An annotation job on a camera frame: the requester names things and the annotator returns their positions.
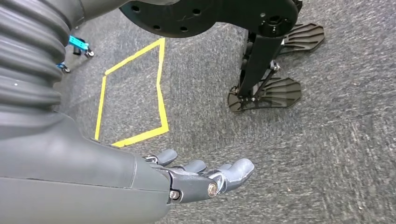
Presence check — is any blue steel shelf rack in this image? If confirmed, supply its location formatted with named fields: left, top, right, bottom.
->
left=57, top=35, right=95, bottom=74

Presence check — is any yellow floor tape square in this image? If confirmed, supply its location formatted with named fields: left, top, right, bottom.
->
left=94, top=37, right=170, bottom=148

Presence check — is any black robot leg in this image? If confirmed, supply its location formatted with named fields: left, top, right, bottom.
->
left=119, top=0, right=304, bottom=103

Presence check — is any black ribbed robot foot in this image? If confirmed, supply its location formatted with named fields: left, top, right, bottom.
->
left=278, top=22, right=325, bottom=56

